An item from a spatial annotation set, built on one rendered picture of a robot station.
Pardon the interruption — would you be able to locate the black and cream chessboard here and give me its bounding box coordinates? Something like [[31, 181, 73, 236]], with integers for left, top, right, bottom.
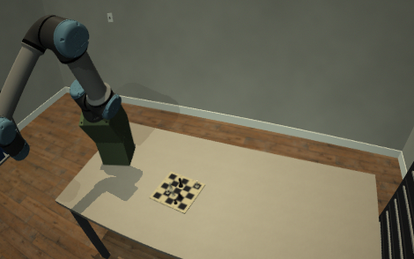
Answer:
[[149, 171, 205, 214]]

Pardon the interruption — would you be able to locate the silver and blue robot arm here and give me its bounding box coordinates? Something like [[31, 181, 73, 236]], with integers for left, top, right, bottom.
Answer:
[[0, 15, 122, 161]]

